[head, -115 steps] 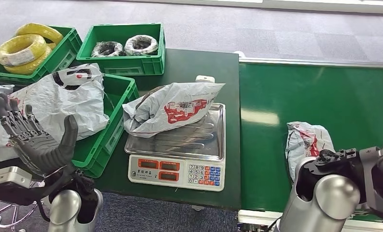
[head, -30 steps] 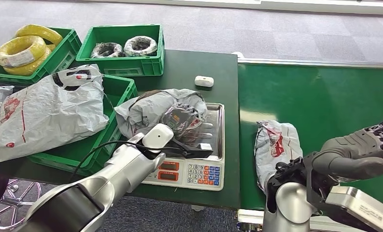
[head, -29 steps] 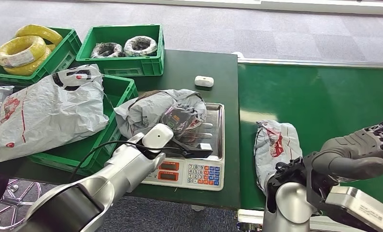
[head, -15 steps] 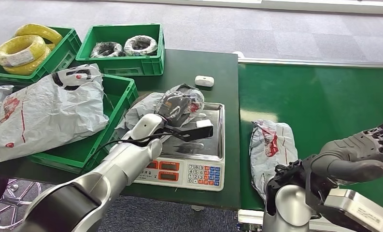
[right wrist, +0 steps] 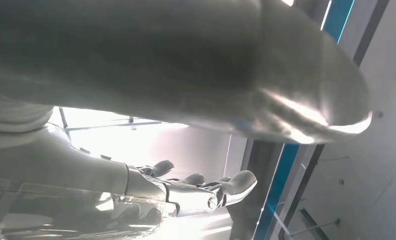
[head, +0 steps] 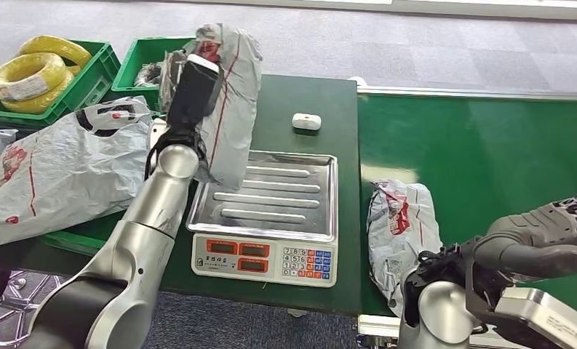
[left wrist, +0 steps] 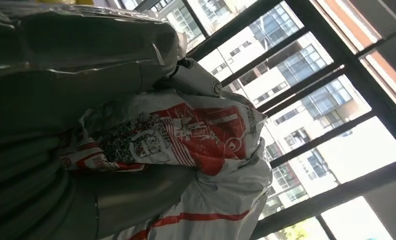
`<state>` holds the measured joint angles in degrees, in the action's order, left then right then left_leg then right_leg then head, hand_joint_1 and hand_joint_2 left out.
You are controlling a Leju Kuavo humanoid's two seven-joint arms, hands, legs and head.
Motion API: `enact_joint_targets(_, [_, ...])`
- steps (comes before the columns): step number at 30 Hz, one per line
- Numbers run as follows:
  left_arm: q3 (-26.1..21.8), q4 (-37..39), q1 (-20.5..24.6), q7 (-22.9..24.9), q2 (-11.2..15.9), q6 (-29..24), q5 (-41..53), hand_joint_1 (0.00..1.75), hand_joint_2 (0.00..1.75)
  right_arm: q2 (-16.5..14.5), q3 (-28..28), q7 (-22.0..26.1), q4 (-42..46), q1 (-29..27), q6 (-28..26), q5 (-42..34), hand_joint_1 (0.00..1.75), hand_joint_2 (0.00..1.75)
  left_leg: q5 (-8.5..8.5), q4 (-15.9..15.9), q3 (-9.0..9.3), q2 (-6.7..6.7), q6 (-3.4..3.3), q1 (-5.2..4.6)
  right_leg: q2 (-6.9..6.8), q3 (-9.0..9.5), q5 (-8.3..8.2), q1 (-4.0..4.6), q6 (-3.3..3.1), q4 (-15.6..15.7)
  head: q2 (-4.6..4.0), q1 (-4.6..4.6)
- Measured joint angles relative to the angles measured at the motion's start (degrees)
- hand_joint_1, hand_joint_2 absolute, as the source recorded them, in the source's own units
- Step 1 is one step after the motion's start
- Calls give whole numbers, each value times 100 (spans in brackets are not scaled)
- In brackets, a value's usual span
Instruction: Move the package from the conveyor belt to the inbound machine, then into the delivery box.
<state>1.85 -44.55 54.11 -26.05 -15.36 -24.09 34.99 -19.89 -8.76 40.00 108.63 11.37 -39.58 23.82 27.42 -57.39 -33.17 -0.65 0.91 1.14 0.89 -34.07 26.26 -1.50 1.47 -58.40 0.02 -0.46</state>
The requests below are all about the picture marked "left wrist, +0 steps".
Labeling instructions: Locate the dark window frame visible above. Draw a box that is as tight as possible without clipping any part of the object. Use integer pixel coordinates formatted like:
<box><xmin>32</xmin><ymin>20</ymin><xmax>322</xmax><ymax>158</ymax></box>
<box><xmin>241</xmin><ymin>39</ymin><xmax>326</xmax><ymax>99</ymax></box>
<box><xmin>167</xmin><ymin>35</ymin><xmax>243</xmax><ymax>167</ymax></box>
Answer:
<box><xmin>118</xmin><ymin>0</ymin><xmax>396</xmax><ymax>240</ymax></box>

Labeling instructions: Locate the grey package red print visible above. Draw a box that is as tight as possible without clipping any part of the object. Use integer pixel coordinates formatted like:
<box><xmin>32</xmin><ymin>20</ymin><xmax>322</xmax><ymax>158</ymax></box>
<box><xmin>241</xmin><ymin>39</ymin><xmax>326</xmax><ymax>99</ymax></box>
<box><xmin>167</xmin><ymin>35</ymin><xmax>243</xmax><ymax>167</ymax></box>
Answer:
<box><xmin>57</xmin><ymin>88</ymin><xmax>274</xmax><ymax>240</ymax></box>

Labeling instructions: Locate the white building outside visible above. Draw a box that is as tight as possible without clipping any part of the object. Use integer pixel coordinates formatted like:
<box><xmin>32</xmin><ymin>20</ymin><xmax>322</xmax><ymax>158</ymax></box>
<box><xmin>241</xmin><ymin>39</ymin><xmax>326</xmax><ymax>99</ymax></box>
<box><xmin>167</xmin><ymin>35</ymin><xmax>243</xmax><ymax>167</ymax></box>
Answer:
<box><xmin>151</xmin><ymin>0</ymin><xmax>374</xmax><ymax>220</ymax></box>

